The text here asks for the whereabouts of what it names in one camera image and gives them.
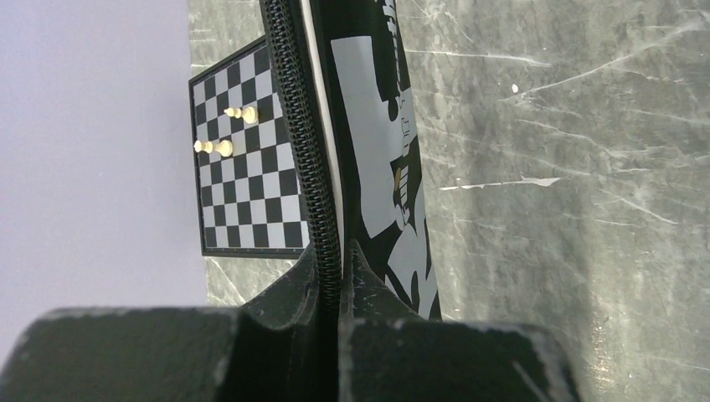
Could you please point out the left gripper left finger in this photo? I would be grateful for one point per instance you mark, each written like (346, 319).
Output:
(265, 350)

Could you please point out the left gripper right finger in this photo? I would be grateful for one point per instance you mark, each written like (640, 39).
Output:
(386, 352)

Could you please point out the black racket bag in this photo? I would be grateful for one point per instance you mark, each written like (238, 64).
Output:
(344, 85)

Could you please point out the white chess piece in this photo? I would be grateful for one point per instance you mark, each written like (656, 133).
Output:
(224, 148)
(248, 114)

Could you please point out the black white chessboard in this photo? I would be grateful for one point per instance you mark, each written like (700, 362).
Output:
(249, 203)

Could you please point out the white chess piece front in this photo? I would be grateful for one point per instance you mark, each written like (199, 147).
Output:
(248, 114)

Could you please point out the white chess piece back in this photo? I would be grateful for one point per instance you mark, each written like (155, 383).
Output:
(224, 148)

